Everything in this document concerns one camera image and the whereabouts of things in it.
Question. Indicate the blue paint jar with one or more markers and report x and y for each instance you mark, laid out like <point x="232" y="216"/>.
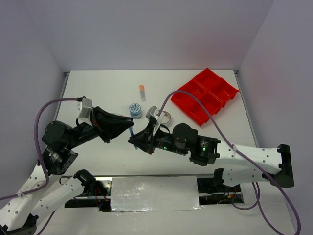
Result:
<point x="135" y="111"/>

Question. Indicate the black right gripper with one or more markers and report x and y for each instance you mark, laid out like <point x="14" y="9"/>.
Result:
<point x="143" y="141"/>

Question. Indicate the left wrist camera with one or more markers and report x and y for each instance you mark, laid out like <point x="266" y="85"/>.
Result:
<point x="84" y="109"/>

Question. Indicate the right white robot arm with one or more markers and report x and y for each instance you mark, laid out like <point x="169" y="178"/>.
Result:
<point x="232" y="165"/>

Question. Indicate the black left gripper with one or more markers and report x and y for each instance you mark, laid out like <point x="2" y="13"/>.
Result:
<point x="100" y="117"/>

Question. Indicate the red compartment bin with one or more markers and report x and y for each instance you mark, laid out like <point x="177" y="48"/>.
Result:
<point x="212" y="91"/>

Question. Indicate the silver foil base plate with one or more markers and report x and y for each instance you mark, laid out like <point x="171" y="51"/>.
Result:
<point x="155" y="194"/>

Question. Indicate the orange cap highlighter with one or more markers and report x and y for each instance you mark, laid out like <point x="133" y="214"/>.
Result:
<point x="142" y="93"/>

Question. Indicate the blue gel pen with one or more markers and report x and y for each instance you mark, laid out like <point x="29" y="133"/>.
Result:
<point x="132" y="135"/>

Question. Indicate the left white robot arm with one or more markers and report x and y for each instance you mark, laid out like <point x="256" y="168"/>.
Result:
<point x="22" y="214"/>

